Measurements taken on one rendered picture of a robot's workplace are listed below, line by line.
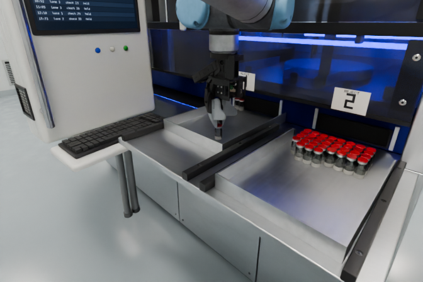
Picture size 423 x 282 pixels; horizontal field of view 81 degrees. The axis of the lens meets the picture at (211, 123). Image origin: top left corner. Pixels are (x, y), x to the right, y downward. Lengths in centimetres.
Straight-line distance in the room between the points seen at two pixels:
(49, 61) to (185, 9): 60
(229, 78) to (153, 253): 120
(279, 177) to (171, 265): 106
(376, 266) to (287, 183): 21
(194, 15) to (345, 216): 47
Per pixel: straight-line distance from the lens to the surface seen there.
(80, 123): 108
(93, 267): 164
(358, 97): 73
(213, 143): 67
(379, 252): 50
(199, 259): 155
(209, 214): 132
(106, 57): 109
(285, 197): 54
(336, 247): 44
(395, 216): 59
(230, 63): 63
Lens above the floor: 121
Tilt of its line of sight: 22 degrees down
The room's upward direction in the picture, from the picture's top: straight up
